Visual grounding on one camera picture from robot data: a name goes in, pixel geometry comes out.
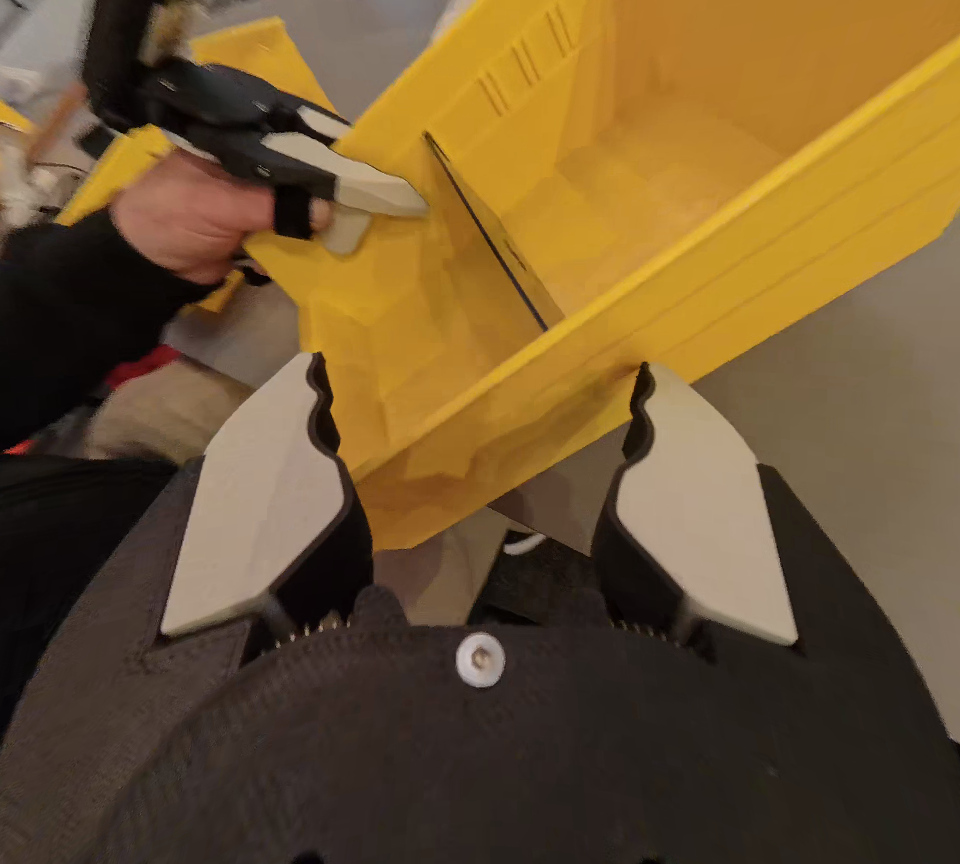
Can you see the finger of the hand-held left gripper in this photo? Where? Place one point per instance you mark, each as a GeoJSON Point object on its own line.
{"type": "Point", "coordinates": [324, 125]}
{"type": "Point", "coordinates": [360, 185]}

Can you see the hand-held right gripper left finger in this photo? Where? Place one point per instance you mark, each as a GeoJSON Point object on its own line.
{"type": "Point", "coordinates": [255, 504]}

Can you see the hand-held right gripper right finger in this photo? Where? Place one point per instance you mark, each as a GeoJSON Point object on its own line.
{"type": "Point", "coordinates": [697, 504]}

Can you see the yellow plastic bin with divider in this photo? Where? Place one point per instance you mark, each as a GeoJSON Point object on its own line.
{"type": "Point", "coordinates": [750, 54]}

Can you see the person's left forearm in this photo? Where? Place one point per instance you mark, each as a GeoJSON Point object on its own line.
{"type": "Point", "coordinates": [67, 324]}

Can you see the person's left hand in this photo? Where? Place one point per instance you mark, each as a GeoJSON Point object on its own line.
{"type": "Point", "coordinates": [187, 219]}

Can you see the dark bin divider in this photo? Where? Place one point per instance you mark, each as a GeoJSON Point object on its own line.
{"type": "Point", "coordinates": [487, 241]}

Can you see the person's black trousers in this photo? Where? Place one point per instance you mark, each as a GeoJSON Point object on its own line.
{"type": "Point", "coordinates": [60, 541]}

